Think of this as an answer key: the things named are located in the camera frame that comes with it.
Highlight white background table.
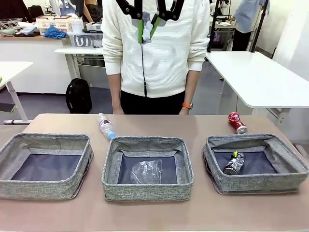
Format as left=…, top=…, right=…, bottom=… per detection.
left=54, top=47, right=106, bottom=86

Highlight person's right hand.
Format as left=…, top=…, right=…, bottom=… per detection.
left=112, top=103, right=125, bottom=115

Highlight black backpack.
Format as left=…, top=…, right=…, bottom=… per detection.
left=65, top=77, right=93, bottom=115

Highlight person in blue shirt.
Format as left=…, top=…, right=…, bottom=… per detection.
left=232, top=0, right=262, bottom=52

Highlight white plastic crate basket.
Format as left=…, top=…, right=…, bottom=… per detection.
left=35, top=14, right=73, bottom=36

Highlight pile of grey clothes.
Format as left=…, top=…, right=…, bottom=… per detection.
left=14, top=25, right=40, bottom=37

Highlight wooden top counter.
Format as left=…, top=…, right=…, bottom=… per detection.
left=0, top=35, right=73, bottom=94

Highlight large white table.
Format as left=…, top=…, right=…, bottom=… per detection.
left=205, top=50, right=309, bottom=126

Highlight crushed black silver can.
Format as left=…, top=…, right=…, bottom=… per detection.
left=223, top=151, right=246, bottom=175

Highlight black trousers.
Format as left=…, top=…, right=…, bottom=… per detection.
left=120, top=89, right=186, bottom=115

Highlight black cord on sweater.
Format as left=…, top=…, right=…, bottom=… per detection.
left=141, top=42, right=148, bottom=97

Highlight clear plastic storage box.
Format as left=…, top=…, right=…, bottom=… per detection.
left=67, top=31, right=104, bottom=48

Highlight grey fabric basket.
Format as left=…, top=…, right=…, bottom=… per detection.
left=0, top=132, right=94, bottom=201
left=202, top=133, right=309, bottom=195
left=101, top=135, right=195, bottom=203

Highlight black stand pole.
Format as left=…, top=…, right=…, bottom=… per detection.
left=250, top=0, right=270, bottom=53
left=208, top=0, right=222, bottom=53

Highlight cluttered background workbench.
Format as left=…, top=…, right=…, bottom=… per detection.
left=209, top=13, right=237, bottom=52

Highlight white plastic container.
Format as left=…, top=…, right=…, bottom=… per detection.
left=70, top=18, right=84, bottom=33

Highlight clear water bottle blue cap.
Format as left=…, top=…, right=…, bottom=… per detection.
left=97, top=113, right=117, bottom=140

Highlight clear plastic cup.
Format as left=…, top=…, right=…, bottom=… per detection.
left=130, top=159, right=164, bottom=184

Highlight blue cloth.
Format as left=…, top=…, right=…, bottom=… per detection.
left=43, top=26, right=70, bottom=40

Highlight white paper ball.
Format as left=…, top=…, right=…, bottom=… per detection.
left=136, top=11, right=155, bottom=45

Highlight white ribbed sweater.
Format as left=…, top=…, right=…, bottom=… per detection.
left=101, top=0, right=211, bottom=99

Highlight crushed red soda can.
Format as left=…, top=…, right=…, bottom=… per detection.
left=228, top=112, right=248, bottom=135

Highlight person's right forearm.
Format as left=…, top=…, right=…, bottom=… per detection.
left=107, top=73, right=122, bottom=106

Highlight person in dark top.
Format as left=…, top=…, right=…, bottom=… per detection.
left=82, top=0, right=103, bottom=24

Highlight person's left forearm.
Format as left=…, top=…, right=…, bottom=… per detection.
left=184, top=69, right=201, bottom=104

